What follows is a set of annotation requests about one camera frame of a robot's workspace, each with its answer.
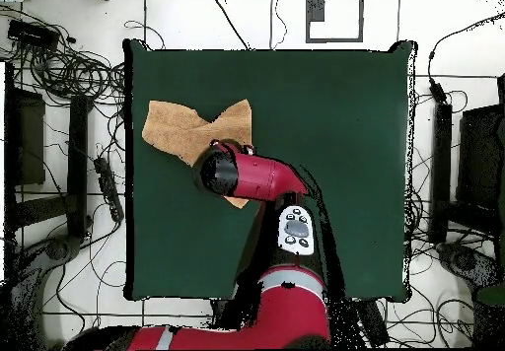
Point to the grey floor outlet frame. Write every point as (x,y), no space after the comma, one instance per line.
(315,10)

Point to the black metal frame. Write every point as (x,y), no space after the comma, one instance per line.
(479,150)
(77,150)

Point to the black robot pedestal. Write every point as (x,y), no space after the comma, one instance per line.
(223,313)

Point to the orange terry towel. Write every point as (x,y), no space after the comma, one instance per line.
(177,130)

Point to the black electronics box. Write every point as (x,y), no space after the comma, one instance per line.
(31,33)

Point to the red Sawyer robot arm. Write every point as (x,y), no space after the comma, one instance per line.
(268,177)

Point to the grey tripod base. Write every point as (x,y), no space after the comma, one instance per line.
(465,260)
(59,248)

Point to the black floor box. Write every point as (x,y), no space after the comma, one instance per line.
(373,323)

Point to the dark green table cloth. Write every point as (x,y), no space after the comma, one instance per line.
(335,130)

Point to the black power strip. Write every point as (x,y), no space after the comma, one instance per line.
(108,187)

